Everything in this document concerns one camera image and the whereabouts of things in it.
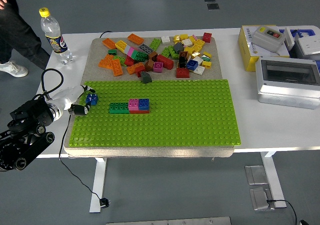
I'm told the white plastic plate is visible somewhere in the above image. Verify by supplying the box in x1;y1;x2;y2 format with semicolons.
283;26;296;51

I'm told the dark green long toy brick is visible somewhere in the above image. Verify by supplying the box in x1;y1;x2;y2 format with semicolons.
108;101;131;115

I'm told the yellow cardboard box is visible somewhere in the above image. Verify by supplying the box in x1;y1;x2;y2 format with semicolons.
237;24;291;73

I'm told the grey push-button switch box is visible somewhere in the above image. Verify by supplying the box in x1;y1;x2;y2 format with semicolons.
251;25;286;54

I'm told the dark grey slope brick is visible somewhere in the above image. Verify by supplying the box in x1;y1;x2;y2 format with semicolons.
139;70;153;85

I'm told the person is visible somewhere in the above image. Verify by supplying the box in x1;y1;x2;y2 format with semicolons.
0;0;51;78

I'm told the dark grey toy brick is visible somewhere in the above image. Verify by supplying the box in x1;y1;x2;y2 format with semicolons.
173;41;185;54

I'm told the grey box with clear lid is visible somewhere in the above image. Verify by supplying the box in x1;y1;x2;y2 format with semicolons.
254;56;320;110

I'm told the clear bottle with yellow cap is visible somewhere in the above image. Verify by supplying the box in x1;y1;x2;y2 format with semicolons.
38;7;74;65

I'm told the brown and black brick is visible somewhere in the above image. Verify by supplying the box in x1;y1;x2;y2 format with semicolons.
178;50;190;69

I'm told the metal floor plate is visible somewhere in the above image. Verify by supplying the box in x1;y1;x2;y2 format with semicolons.
244;165;269;185
249;187;276;212

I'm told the yellow long toy brick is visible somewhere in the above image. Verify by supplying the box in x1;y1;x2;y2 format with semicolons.
114;39;129;53

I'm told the black floor cable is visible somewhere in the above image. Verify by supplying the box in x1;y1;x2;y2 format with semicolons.
266;199;298;225

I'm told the orange long toy brick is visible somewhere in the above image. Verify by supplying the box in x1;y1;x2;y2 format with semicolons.
102;37;117;50
110;59;124;77
127;33;145;45
126;62;145;76
98;54;115;70

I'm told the long metal plate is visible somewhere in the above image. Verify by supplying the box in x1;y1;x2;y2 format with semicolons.
105;216;233;225

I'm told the white wall socket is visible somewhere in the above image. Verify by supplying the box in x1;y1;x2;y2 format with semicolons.
294;36;320;56

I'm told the dark grey flat brick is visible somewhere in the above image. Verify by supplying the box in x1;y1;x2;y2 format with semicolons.
138;43;154;55

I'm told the white table leg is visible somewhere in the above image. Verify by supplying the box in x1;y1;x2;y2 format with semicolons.
259;151;288;209
89;157;108;214

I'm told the green studded baseplate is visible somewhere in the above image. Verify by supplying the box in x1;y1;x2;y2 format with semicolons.
68;79;242;148

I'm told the blue plastic tray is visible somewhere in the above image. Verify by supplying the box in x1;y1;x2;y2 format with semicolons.
278;27;315;40

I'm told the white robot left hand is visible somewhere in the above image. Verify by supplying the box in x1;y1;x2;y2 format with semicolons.
52;84;99;117

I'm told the black cord with plug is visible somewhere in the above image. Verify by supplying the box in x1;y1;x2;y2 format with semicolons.
58;30;113;210

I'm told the blue square toy brick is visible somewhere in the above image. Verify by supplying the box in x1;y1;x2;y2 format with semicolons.
85;93;99;106
186;59;199;72
138;98;150;111

